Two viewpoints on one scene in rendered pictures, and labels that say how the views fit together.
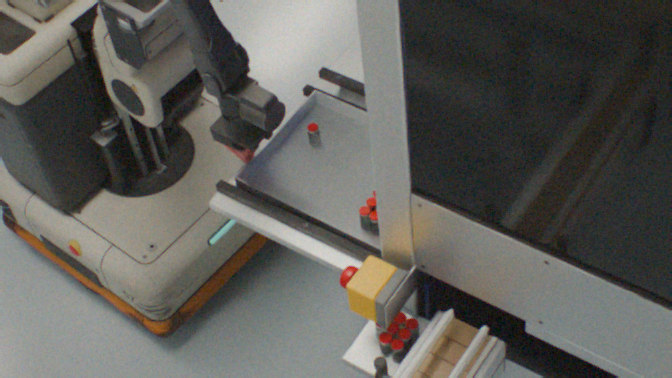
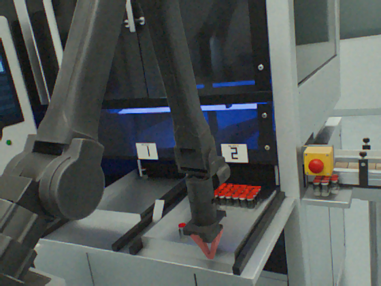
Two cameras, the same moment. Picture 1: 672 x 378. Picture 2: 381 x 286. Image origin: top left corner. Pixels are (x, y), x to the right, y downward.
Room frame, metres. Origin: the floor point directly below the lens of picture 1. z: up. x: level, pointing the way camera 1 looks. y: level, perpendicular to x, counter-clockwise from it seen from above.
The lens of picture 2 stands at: (1.55, 0.90, 1.39)
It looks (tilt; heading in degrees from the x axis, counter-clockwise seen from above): 16 degrees down; 259
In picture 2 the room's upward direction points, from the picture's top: 8 degrees counter-clockwise
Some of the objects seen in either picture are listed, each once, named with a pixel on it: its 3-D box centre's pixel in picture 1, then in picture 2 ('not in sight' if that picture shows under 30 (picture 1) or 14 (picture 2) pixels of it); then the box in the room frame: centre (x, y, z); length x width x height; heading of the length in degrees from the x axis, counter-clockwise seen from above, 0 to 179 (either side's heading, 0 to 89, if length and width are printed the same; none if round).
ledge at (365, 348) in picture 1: (398, 350); (328, 193); (0.96, -0.07, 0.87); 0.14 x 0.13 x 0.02; 50
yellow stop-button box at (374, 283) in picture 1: (377, 290); (319, 160); (1.00, -0.04, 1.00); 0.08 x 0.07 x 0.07; 50
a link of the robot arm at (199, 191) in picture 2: (235, 97); (201, 186); (1.40, 0.15, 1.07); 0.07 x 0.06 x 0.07; 46
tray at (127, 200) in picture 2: not in sight; (138, 192); (1.53, -0.34, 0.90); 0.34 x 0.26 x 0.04; 50
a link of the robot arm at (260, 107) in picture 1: (247, 91); (205, 166); (1.38, 0.12, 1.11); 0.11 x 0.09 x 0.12; 46
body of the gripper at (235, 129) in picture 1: (239, 120); (203, 212); (1.40, 0.15, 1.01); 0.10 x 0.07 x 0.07; 49
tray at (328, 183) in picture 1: (350, 172); (213, 216); (1.34, -0.03, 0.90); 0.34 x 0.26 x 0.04; 49
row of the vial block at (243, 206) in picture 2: (389, 188); (225, 201); (1.28, -0.10, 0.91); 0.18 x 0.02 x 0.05; 139
